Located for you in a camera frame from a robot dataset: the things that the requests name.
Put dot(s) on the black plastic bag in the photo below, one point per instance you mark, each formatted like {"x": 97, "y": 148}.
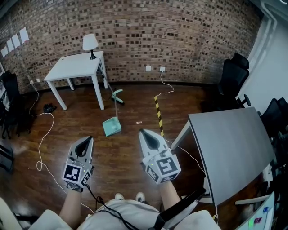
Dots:
{"x": 50, "y": 108}

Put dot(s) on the black mesh office chair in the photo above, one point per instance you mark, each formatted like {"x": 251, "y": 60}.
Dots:
{"x": 234, "y": 76}

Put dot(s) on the green sticker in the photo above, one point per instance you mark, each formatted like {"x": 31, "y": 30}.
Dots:
{"x": 250, "y": 224}

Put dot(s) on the white wall pipe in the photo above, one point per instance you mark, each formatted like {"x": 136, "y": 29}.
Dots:
{"x": 270, "y": 22}

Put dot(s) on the pink sticker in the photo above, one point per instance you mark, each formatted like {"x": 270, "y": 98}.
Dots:
{"x": 257, "y": 220}

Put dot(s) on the white wall socket with plug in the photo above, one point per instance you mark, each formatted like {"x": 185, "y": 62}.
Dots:
{"x": 162, "y": 68}

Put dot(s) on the person's left white sneaker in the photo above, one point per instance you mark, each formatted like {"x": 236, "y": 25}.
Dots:
{"x": 119, "y": 196}

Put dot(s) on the white table lamp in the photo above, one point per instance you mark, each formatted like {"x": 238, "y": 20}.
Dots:
{"x": 90, "y": 42}

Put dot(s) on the blue sticker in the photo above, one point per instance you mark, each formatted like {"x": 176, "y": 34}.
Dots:
{"x": 266, "y": 209}

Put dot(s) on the grey desk with white legs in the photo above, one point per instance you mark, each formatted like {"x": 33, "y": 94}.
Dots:
{"x": 229, "y": 148}

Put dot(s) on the black equipment case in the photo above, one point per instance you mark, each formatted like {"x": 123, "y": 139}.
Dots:
{"x": 6, "y": 157}

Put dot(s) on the green broom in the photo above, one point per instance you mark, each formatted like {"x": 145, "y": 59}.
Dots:
{"x": 121, "y": 102}

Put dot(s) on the person's left forearm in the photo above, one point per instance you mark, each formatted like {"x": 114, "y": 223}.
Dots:
{"x": 70, "y": 209}

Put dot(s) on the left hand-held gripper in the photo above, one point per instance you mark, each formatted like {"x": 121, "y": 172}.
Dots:
{"x": 74, "y": 174}

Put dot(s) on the white square table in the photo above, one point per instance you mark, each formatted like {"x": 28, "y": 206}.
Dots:
{"x": 74, "y": 67}

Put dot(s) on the white paper sheet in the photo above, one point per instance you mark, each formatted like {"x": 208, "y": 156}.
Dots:
{"x": 15, "y": 41}
{"x": 10, "y": 45}
{"x": 4, "y": 52}

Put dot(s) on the white desk panel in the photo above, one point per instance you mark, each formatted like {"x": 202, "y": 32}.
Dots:
{"x": 258, "y": 215}

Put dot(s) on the white blank wall plate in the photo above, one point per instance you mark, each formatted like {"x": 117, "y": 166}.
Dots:
{"x": 148, "y": 68}

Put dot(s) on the yellow and black floor tape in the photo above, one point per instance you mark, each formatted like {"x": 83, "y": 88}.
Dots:
{"x": 159, "y": 114}

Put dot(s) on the person's right forearm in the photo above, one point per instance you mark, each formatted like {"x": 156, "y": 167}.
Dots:
{"x": 169, "y": 195}

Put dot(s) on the person's left hand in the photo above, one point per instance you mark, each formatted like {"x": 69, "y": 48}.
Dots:
{"x": 74, "y": 187}

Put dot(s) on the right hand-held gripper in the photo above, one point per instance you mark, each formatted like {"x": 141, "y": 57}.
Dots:
{"x": 164, "y": 167}

